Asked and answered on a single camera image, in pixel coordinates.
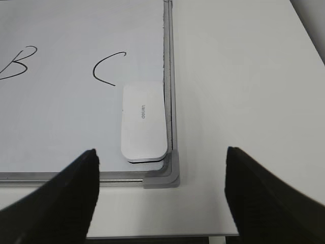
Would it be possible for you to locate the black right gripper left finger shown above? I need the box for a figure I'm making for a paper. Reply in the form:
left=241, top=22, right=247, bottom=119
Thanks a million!
left=1, top=149, right=100, bottom=243

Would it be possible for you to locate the white rectangular board eraser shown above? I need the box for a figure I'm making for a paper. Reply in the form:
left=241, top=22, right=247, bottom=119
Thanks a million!
left=121, top=82, right=168, bottom=163

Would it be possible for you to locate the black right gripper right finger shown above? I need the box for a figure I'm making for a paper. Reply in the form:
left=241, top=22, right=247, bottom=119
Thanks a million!
left=224, top=147, right=324, bottom=243

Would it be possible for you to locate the white board with grey frame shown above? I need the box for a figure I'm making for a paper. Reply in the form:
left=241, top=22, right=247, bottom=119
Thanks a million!
left=1, top=1, right=180, bottom=189

